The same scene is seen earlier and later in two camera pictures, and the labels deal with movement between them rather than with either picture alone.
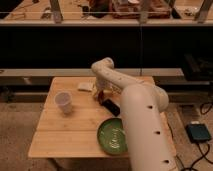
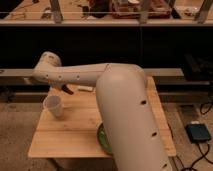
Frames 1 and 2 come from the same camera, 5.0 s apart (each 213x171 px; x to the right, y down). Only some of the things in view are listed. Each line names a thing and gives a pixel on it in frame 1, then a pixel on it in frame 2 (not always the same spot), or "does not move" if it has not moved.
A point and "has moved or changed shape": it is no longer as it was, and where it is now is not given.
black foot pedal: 198,133 does not move
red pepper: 101,97 has moved or changed shape
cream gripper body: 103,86 -> 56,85
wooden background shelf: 107,12 does not move
